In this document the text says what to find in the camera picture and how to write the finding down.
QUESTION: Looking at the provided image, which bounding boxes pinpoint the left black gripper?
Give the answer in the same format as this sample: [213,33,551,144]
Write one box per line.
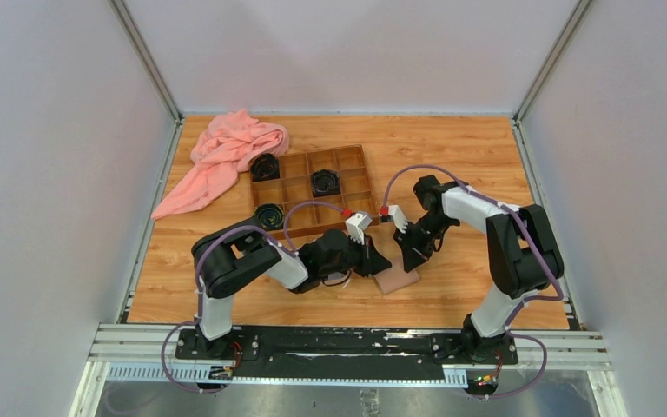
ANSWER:
[320,233,392,278]

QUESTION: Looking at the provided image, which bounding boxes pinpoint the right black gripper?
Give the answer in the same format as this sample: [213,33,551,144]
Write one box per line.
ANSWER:
[393,214,456,273]

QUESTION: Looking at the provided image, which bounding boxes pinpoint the pink leather card holder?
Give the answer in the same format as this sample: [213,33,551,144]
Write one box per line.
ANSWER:
[373,258,420,295]

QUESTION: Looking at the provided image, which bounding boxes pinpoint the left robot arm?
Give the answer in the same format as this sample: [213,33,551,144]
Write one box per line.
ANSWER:
[191,212,392,359]

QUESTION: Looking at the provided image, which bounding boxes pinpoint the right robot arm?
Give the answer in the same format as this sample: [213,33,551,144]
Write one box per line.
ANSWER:
[380,175,565,363]

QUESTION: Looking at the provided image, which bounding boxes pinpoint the brown wooden divider tray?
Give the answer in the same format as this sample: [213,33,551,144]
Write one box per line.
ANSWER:
[249,144,379,240]

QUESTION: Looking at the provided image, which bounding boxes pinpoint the black flower cup centre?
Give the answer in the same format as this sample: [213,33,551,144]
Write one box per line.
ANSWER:
[310,169,341,198]

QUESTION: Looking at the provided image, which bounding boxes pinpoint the black flower cup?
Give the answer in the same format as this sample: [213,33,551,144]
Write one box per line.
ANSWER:
[249,153,281,182]
[310,169,341,198]
[254,203,285,231]

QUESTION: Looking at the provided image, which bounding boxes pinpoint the black flower cup front left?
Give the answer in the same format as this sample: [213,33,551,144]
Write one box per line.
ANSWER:
[254,203,285,231]

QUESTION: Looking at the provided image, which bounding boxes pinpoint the black flower cup rear left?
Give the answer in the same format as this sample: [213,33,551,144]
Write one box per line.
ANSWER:
[249,153,281,182]

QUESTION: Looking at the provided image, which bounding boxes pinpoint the pink crumpled cloth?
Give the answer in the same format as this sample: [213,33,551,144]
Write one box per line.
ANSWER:
[151,109,290,221]

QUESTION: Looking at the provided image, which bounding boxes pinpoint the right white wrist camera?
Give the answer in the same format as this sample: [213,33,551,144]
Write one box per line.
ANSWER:
[379,205,408,234]

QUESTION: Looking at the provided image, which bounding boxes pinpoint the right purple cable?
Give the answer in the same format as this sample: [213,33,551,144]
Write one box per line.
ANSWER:
[380,164,566,401]

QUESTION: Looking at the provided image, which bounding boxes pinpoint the purple cable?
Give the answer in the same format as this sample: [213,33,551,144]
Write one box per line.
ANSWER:
[161,201,352,395]
[380,164,566,401]

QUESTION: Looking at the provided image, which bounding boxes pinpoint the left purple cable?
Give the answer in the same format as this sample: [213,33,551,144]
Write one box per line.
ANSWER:
[161,201,352,395]

